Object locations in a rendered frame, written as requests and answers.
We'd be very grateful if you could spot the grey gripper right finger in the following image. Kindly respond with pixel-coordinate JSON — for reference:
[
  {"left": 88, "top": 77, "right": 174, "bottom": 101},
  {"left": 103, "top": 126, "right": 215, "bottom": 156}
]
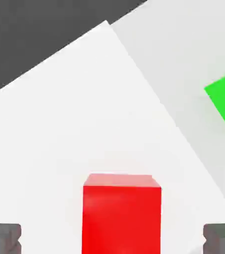
[{"left": 203, "top": 223, "right": 225, "bottom": 254}]

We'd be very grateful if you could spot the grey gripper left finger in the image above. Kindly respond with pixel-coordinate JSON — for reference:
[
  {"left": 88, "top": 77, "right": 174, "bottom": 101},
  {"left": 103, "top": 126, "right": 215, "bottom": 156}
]
[{"left": 0, "top": 223, "right": 22, "bottom": 254}]

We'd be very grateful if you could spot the small red cube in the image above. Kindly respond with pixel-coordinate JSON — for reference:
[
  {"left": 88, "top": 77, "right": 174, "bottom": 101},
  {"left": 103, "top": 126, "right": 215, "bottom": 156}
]
[{"left": 81, "top": 173, "right": 162, "bottom": 254}]

